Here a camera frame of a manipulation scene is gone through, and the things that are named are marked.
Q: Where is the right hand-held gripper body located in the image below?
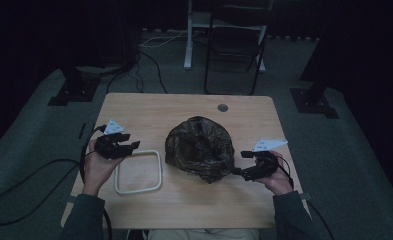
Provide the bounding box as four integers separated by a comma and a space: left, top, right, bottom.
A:
247, 138, 289, 183

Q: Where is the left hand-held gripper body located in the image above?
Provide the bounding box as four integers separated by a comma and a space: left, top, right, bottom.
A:
94, 118, 126, 161

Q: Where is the white square bin rim ring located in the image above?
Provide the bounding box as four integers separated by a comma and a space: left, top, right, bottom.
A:
113, 149, 164, 196

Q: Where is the black plastic garbage bag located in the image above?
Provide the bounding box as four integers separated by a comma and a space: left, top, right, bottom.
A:
164, 115, 236, 185

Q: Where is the person's right hand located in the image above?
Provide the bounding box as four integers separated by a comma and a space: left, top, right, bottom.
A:
255, 150, 296, 197

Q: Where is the person's left hand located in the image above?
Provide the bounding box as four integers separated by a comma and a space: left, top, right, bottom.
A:
82, 138, 126, 198

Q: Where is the black floor tape strip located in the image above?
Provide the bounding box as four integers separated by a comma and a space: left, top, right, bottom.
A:
77, 122, 87, 141

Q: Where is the black metal stand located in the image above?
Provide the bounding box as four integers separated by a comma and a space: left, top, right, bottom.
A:
47, 64, 102, 107
289, 0, 340, 120

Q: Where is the black folding chair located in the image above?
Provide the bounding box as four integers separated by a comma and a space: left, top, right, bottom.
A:
203, 0, 274, 96

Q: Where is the black floor cable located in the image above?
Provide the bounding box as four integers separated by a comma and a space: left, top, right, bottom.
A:
105, 49, 169, 95

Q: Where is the right hand-held gripper black cable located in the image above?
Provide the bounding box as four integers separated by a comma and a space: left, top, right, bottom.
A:
276, 155, 336, 240

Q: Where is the hand-held gripper black cable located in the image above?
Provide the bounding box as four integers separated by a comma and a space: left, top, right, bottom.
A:
0, 124, 114, 240
276, 155, 336, 240

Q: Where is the left hand-held gripper black cable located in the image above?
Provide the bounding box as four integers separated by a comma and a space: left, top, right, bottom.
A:
0, 124, 114, 240

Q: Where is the white floor cable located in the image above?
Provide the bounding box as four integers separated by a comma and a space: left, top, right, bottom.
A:
138, 29, 202, 49

